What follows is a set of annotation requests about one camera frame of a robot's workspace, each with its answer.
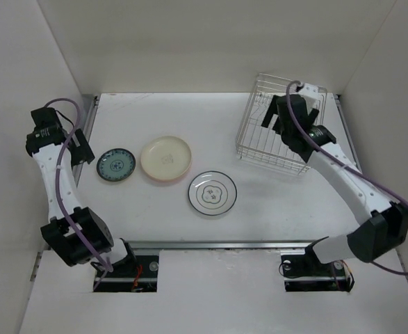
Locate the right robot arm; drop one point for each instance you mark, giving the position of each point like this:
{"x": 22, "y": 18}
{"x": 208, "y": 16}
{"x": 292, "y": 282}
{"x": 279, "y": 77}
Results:
{"x": 383, "y": 223}

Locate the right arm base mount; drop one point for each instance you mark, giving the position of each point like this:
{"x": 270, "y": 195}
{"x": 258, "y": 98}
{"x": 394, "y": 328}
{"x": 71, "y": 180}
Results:
{"x": 302, "y": 276}

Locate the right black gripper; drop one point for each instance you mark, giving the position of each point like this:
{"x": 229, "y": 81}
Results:
{"x": 271, "y": 111}

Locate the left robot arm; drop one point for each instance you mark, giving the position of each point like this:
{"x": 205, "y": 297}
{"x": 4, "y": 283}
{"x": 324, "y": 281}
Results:
{"x": 76, "y": 233}

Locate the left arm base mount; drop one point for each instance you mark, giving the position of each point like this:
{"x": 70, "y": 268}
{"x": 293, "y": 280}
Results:
{"x": 129, "y": 276}

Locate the white green-rimmed plate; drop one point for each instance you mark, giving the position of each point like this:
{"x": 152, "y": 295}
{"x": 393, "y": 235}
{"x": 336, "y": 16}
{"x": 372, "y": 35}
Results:
{"x": 212, "y": 193}

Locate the cream plate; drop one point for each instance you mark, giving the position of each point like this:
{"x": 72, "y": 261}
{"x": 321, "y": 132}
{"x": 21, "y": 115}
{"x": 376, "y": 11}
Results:
{"x": 166, "y": 156}

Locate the aluminium front rail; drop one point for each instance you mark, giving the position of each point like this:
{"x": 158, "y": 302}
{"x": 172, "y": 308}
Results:
{"x": 219, "y": 245}

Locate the wire dish rack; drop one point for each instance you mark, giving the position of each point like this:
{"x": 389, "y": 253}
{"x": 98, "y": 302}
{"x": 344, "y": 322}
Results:
{"x": 261, "y": 145}

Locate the small blue patterned plate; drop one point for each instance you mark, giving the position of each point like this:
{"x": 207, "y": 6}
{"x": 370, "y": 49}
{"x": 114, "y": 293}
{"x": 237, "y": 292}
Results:
{"x": 116, "y": 165}

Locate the pink plate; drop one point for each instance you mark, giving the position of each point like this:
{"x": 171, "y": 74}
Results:
{"x": 169, "y": 180}

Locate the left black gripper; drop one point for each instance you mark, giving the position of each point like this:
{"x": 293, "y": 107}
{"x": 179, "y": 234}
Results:
{"x": 81, "y": 153}

